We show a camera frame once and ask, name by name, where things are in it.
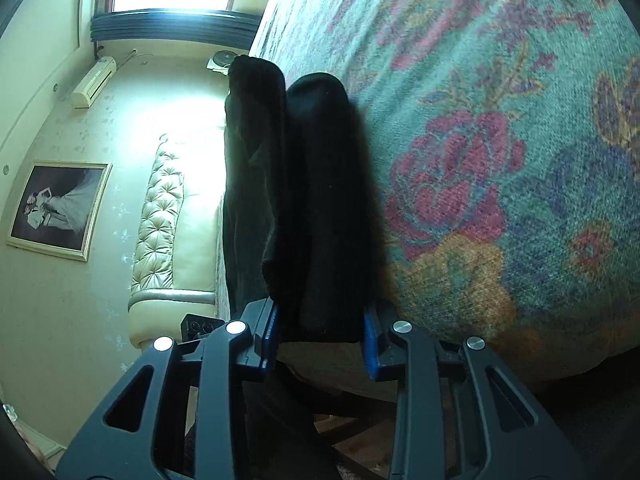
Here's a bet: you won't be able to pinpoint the white fan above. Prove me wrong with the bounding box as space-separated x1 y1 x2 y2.
206 50 246 73

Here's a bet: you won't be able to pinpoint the framed wall picture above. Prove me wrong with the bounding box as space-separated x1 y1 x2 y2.
6 160 113 262

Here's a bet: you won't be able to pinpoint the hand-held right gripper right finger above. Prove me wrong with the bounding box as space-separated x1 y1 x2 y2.
362 302 586 480

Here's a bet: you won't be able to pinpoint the white wall air conditioner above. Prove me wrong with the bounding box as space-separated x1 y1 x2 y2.
70 56 117 109

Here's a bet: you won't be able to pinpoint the floral bedspread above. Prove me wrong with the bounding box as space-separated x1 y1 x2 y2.
247 0 640 401

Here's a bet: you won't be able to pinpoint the cream tufted headboard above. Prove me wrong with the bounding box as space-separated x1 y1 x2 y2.
127 132 231 351

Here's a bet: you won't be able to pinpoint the black pants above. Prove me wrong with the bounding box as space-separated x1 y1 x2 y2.
222 55 388 348

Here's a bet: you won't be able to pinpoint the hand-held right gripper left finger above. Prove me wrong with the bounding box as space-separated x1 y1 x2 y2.
55 297 281 480

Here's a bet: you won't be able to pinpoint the dark blue curtain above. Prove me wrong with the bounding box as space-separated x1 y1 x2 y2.
90 10 261 43

